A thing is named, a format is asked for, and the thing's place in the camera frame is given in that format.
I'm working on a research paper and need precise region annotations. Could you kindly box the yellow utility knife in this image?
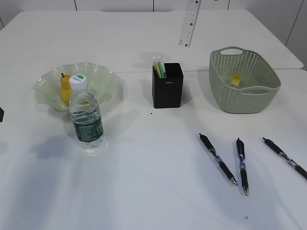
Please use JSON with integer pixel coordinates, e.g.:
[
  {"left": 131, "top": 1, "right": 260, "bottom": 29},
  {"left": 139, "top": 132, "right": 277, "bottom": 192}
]
[{"left": 151, "top": 57, "right": 161, "bottom": 78}]

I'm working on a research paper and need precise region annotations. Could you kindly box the teal utility knife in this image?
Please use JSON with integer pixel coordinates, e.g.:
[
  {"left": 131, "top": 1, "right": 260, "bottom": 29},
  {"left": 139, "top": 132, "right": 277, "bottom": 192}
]
[{"left": 157, "top": 56, "right": 166, "bottom": 78}]

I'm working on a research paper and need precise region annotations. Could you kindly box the black pen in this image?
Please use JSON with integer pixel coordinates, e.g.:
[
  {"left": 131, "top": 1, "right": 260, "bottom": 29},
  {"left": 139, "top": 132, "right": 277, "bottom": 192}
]
[
  {"left": 236, "top": 138, "right": 249, "bottom": 196},
  {"left": 262, "top": 138, "right": 307, "bottom": 180}
]

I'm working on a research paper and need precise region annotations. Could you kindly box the yellow pear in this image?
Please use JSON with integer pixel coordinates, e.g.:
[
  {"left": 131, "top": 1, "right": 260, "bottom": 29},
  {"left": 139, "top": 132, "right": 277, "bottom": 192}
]
[{"left": 60, "top": 73, "right": 72, "bottom": 106}]

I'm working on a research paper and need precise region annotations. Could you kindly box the green wavy glass plate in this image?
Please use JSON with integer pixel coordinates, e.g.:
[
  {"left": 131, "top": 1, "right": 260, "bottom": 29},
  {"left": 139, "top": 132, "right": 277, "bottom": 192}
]
[{"left": 34, "top": 62, "right": 116, "bottom": 111}]

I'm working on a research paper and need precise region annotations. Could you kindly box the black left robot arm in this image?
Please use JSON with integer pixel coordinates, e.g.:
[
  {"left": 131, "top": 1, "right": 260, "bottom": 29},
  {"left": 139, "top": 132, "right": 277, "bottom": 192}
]
[{"left": 0, "top": 108, "right": 4, "bottom": 122}]

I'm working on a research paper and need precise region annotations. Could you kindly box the clear plastic water bottle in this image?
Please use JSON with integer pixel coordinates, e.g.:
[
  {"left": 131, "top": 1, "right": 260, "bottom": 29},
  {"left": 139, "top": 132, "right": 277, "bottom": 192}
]
[{"left": 69, "top": 74, "right": 106, "bottom": 152}]

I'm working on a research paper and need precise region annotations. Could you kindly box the black square pen holder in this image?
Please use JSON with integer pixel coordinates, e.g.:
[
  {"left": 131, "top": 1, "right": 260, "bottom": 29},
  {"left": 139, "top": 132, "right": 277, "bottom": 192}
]
[{"left": 152, "top": 63, "right": 184, "bottom": 109}]

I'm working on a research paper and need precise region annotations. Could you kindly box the green woven plastic basket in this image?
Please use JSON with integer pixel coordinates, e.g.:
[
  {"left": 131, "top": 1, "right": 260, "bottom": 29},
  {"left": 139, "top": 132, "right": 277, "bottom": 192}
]
[{"left": 209, "top": 46, "right": 281, "bottom": 114}]

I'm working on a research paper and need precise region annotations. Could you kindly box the black pen crossing ruler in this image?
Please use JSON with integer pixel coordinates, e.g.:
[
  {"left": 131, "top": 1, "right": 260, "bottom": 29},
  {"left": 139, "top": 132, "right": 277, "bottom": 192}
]
[{"left": 199, "top": 133, "right": 238, "bottom": 186}]

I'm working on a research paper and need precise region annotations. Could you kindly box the clear plastic ruler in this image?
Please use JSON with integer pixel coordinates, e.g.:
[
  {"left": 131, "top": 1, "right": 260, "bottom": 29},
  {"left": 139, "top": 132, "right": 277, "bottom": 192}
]
[{"left": 178, "top": 0, "right": 201, "bottom": 47}]

